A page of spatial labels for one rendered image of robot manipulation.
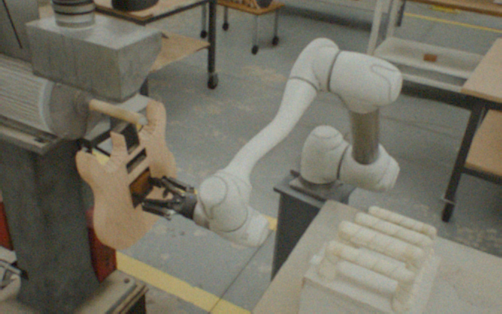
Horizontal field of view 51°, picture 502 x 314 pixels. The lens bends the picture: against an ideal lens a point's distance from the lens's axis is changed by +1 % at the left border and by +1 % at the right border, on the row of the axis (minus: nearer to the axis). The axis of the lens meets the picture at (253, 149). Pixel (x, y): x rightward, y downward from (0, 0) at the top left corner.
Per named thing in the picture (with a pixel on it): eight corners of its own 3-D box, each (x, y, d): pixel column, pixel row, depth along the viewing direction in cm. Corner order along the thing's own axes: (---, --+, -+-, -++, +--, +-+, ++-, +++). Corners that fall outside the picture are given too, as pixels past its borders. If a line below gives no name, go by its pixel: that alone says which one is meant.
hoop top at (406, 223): (365, 216, 156) (367, 207, 155) (368, 211, 159) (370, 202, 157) (433, 241, 148) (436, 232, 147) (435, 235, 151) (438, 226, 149)
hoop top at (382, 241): (336, 234, 123) (337, 223, 122) (340, 226, 126) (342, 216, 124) (420, 267, 116) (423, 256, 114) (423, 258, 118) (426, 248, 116)
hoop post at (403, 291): (389, 309, 115) (397, 279, 110) (393, 300, 117) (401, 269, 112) (403, 316, 113) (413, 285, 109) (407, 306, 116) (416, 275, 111)
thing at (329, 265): (318, 279, 121) (323, 249, 116) (323, 271, 123) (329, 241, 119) (331, 285, 120) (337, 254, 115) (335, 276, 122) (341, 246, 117)
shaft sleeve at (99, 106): (92, 111, 158) (87, 105, 155) (98, 103, 159) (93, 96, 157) (140, 127, 152) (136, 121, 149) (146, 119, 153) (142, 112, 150)
